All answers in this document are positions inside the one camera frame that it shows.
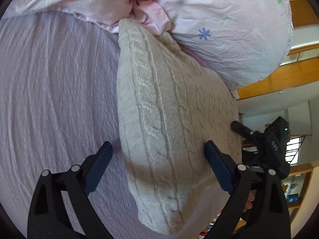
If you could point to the wooden shelf unit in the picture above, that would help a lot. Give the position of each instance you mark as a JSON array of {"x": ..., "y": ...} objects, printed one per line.
[{"x": 295, "y": 187}]

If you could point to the pink star-print pillow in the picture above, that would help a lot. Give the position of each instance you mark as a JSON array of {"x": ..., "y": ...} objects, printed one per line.
[{"x": 244, "y": 41}]

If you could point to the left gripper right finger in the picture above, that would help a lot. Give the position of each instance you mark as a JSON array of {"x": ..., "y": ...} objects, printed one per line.
[{"x": 256, "y": 207}]

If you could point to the person's right hand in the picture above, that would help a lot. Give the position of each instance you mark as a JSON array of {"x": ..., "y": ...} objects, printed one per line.
[{"x": 250, "y": 199}]

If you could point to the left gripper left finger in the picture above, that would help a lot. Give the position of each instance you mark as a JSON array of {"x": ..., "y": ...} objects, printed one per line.
[{"x": 48, "y": 217}]

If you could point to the cream cable-knit sweater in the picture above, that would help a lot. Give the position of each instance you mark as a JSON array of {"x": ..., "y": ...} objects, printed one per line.
[{"x": 168, "y": 108}]

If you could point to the orange wooden bed frame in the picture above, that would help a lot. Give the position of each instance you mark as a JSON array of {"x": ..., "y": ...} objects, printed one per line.
[{"x": 300, "y": 72}]

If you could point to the pale pink duvet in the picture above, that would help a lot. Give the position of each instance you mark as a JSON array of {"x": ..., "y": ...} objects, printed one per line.
[{"x": 104, "y": 13}]

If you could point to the lavender textured bedsheet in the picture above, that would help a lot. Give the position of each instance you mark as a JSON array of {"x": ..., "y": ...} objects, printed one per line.
[{"x": 58, "y": 106}]

